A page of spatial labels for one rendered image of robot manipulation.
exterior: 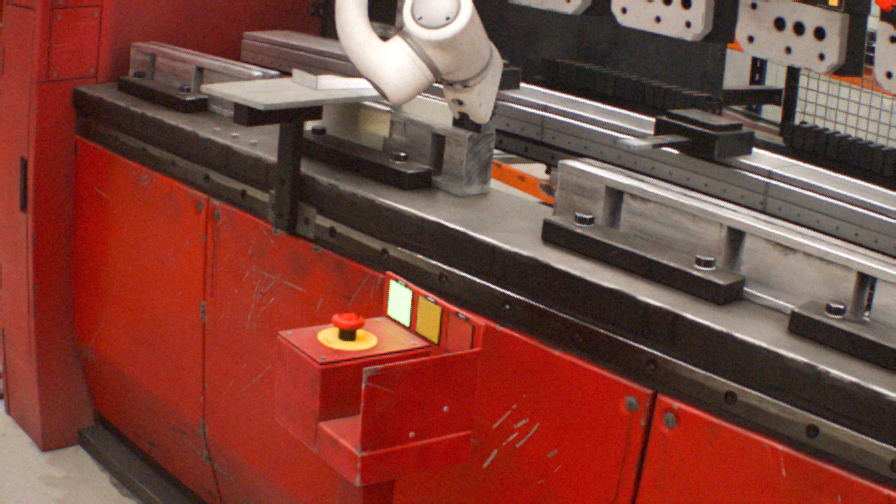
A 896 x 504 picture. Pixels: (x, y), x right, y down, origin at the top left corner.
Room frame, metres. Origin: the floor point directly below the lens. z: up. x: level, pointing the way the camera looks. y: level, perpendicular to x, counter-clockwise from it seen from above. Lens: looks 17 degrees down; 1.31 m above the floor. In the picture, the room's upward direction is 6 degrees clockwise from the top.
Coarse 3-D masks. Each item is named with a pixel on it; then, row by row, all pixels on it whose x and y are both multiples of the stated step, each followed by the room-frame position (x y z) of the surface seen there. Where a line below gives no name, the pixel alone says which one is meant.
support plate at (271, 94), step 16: (256, 80) 1.87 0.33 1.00; (272, 80) 1.88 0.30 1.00; (288, 80) 1.89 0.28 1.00; (224, 96) 1.74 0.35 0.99; (240, 96) 1.71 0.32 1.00; (256, 96) 1.72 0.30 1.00; (272, 96) 1.73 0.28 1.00; (288, 96) 1.74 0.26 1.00; (304, 96) 1.75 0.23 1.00; (320, 96) 1.76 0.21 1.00; (336, 96) 1.77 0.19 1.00; (352, 96) 1.78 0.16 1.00; (368, 96) 1.80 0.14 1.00
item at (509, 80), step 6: (504, 60) 2.10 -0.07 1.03; (504, 66) 2.08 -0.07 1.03; (510, 66) 2.12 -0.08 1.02; (504, 72) 2.07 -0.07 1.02; (510, 72) 2.08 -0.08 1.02; (516, 72) 2.09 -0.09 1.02; (504, 78) 2.07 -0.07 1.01; (510, 78) 2.08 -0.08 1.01; (516, 78) 2.09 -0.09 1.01; (504, 84) 2.07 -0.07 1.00; (510, 84) 2.08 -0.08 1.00; (516, 84) 2.09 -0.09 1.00; (498, 90) 2.06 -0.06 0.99
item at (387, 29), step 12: (372, 0) 1.93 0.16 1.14; (384, 0) 1.91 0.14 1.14; (396, 0) 1.89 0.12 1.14; (372, 12) 1.93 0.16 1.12; (384, 12) 1.90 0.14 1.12; (396, 12) 1.88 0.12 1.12; (372, 24) 1.94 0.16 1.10; (384, 24) 1.91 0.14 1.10; (396, 24) 1.88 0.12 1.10; (384, 36) 1.91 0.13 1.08
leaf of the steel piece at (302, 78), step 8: (296, 72) 1.86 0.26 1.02; (304, 72) 1.84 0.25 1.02; (296, 80) 1.86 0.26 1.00; (304, 80) 1.84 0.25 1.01; (312, 80) 1.82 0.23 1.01; (320, 80) 1.90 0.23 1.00; (328, 80) 1.90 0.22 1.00; (336, 80) 1.91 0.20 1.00; (344, 80) 1.91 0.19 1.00; (312, 88) 1.82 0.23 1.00; (320, 88) 1.82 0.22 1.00; (328, 88) 1.82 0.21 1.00; (336, 88) 1.83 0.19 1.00; (344, 88) 1.84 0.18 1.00; (352, 88) 1.84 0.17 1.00; (360, 88) 1.85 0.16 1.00; (368, 88) 1.86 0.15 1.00
